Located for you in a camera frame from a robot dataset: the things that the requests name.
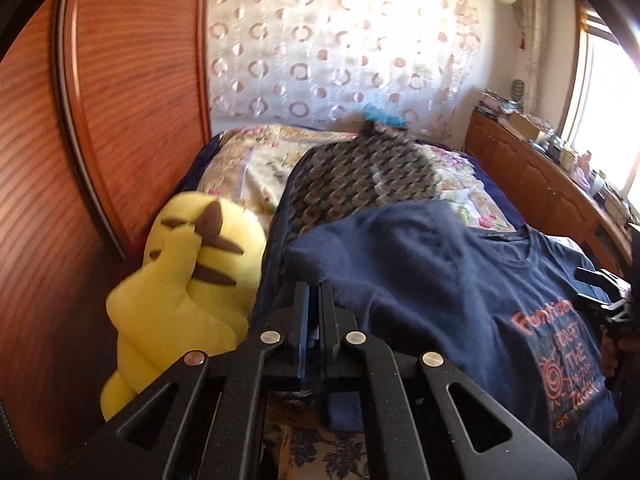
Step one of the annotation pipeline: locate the navy blue fleece sweater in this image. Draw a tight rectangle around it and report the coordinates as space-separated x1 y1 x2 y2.
284 200 536 425

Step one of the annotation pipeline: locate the dark circle-patterned garment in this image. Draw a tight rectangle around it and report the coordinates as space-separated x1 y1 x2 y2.
250 120 436 333

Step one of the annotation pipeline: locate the navy t-shirt orange print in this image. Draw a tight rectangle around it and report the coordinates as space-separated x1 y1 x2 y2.
442 228 617 476

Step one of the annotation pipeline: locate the person's right hand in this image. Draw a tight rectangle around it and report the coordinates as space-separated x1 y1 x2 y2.
600 330 626 392

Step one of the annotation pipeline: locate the wooden sideboard cabinet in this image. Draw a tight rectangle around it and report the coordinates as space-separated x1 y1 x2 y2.
464 112 632 278

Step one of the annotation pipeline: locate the bright window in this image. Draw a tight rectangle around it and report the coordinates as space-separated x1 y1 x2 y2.
562 0 639 209

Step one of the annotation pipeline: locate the yellow plush toy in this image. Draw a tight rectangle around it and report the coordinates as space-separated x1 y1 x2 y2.
100 192 266 419

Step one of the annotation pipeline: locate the cardboard box on cabinet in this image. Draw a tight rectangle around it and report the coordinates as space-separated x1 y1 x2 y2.
508 112 549 141

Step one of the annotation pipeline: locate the floral bed quilt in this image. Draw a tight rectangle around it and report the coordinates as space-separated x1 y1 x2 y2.
177 125 525 232

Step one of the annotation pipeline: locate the blue toy on bed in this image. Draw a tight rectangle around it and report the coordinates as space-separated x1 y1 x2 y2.
362 104 406 128

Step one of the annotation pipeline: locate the white circle-patterned curtain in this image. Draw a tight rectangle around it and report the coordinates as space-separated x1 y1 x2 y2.
206 0 482 142

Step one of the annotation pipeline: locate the wooden slatted wardrobe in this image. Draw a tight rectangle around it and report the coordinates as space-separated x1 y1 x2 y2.
1 0 210 479

